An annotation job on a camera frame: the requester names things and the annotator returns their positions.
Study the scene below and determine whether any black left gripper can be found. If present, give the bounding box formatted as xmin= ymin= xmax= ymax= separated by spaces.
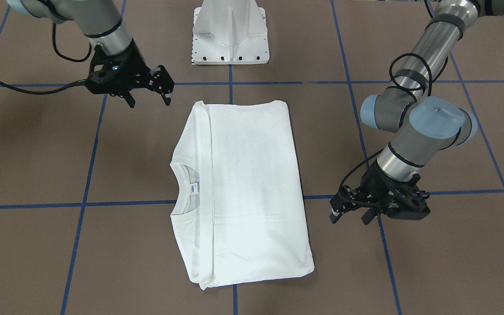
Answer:
xmin=329 ymin=164 xmax=431 ymax=225

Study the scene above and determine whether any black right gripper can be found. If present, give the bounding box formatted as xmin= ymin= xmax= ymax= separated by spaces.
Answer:
xmin=86 ymin=40 xmax=175 ymax=109

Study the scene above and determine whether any white long-sleeve printed shirt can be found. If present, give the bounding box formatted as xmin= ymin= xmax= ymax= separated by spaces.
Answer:
xmin=170 ymin=100 xmax=315 ymax=290

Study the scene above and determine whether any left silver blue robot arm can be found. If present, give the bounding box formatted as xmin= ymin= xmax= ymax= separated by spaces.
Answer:
xmin=329 ymin=0 xmax=504 ymax=224

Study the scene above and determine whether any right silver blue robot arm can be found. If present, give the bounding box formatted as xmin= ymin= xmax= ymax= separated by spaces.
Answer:
xmin=8 ymin=0 xmax=175 ymax=108

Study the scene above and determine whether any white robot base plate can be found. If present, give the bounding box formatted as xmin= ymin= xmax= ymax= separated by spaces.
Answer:
xmin=191 ymin=0 xmax=270 ymax=65

